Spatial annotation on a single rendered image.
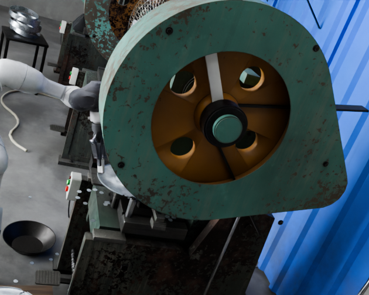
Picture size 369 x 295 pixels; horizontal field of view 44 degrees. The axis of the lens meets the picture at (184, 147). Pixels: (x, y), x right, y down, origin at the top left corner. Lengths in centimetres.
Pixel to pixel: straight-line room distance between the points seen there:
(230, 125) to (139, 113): 30
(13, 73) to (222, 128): 86
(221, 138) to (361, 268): 132
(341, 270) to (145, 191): 138
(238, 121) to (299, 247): 163
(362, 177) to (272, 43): 129
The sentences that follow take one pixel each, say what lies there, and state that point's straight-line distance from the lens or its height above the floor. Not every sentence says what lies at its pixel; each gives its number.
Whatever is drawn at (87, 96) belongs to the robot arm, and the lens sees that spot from 201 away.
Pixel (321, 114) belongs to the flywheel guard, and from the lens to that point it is 174.
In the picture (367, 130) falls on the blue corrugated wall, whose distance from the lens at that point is 272.
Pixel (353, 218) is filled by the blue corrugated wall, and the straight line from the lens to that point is 269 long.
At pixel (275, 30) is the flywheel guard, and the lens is 155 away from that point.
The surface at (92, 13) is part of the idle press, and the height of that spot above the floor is 124.
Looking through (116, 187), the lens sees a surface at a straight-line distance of 210.
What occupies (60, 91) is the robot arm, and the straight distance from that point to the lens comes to 211.
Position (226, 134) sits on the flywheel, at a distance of 155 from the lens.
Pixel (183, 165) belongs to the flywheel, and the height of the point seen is 111.
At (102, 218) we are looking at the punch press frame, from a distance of 211.
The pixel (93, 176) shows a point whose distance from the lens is 213.
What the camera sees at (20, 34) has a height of 56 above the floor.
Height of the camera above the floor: 181
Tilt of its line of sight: 22 degrees down
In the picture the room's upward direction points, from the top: 20 degrees clockwise
